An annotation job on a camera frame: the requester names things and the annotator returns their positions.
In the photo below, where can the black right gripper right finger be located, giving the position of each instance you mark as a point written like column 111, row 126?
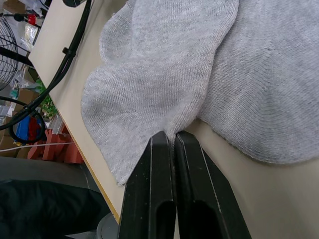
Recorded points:
column 199, row 189

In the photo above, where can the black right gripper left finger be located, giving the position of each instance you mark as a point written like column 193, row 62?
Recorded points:
column 147, row 189

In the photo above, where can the grey knit sock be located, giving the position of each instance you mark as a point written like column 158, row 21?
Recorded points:
column 154, row 82
column 274, row 74

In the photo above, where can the grey round base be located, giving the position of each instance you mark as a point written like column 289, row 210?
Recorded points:
column 107, row 227

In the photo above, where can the orange red foam blocks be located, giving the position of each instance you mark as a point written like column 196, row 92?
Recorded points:
column 57, row 147

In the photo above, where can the black fabric bulk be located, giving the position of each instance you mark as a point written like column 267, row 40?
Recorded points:
column 45, row 211

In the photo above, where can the green leafy plant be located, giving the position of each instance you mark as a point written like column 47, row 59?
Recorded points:
column 47, row 104

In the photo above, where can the blue plastic item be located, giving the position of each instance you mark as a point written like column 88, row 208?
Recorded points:
column 22, row 129

